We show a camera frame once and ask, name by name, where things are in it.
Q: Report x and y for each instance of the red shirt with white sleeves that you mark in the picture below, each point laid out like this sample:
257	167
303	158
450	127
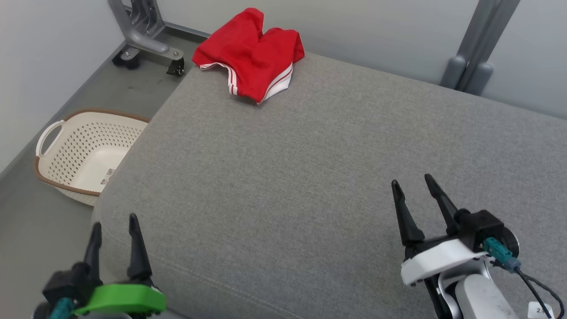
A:
252	53

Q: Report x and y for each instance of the grey partition post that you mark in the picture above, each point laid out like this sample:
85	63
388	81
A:
478	44

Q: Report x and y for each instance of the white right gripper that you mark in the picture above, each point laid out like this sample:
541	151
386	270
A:
438	259

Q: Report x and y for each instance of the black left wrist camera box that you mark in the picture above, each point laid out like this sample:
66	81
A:
66	283

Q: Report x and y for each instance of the grey metal wheeled stand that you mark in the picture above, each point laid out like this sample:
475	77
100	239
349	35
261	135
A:
141	37

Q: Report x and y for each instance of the black round right wrist motor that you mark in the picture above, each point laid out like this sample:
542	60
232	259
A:
512	241

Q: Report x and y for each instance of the cream perforated laundry basket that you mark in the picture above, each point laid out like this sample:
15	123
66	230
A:
84	155

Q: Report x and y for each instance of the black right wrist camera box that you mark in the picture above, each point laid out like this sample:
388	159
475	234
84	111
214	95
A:
483	226

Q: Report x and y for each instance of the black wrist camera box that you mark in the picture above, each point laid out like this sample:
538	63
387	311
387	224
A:
483	226
66	283

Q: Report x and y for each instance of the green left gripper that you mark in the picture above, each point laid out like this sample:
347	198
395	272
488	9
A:
124	299

